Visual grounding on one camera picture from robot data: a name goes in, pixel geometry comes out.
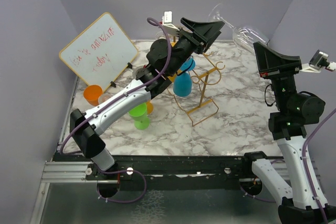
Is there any green goblet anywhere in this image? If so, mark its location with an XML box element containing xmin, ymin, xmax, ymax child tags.
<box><xmin>129</xmin><ymin>103</ymin><xmax>151</xmax><ymax>130</ymax></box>

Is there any blue goblet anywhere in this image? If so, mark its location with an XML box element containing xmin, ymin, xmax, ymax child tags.
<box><xmin>173</xmin><ymin>56</ymin><xmax>196</xmax><ymax>97</ymax></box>

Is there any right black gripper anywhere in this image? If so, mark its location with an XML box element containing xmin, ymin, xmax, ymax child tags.
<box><xmin>255</xmin><ymin>41</ymin><xmax>303</xmax><ymax>112</ymax></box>

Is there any orange cup left back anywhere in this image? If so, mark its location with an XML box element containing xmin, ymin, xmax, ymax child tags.
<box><xmin>83</xmin><ymin>85</ymin><xmax>103</xmax><ymax>106</ymax></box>

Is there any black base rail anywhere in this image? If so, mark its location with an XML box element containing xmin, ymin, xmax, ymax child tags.
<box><xmin>53</xmin><ymin>152</ymin><xmax>266</xmax><ymax>195</ymax></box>

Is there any clear wine glass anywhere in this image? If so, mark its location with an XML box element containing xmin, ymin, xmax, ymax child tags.
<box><xmin>155</xmin><ymin>31</ymin><xmax>165</xmax><ymax>40</ymax></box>

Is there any gold wire glass rack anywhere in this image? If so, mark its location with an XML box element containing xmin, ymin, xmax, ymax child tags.
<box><xmin>167</xmin><ymin>51</ymin><xmax>225</xmax><ymax>127</ymax></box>

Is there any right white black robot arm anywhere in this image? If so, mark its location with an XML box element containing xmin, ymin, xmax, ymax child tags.
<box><xmin>241</xmin><ymin>42</ymin><xmax>335</xmax><ymax>223</ymax></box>

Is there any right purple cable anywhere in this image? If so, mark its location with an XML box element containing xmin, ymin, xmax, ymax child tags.
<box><xmin>240</xmin><ymin>63</ymin><xmax>336</xmax><ymax>224</ymax></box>

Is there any whiteboard with red writing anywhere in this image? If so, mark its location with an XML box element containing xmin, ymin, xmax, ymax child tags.
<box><xmin>59</xmin><ymin>12</ymin><xmax>139</xmax><ymax>91</ymax></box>

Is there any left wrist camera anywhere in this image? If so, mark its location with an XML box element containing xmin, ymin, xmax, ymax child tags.
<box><xmin>162</xmin><ymin>10</ymin><xmax>180</xmax><ymax>37</ymax></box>

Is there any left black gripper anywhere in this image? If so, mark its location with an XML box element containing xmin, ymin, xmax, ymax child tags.
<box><xmin>167</xmin><ymin>18</ymin><xmax>224</xmax><ymax>76</ymax></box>

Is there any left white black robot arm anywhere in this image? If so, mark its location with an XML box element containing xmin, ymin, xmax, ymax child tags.
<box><xmin>68</xmin><ymin>17</ymin><xmax>225</xmax><ymax>179</ymax></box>

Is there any yellow goblet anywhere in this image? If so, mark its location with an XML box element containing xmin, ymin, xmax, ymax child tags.
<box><xmin>146</xmin><ymin>101</ymin><xmax>154</xmax><ymax>114</ymax></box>
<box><xmin>167</xmin><ymin>41</ymin><xmax>177</xmax><ymax>83</ymax></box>

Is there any aluminium extrusion rail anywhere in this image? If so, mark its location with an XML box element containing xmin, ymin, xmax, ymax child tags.
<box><xmin>41</xmin><ymin>162</ymin><xmax>118</xmax><ymax>184</ymax></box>

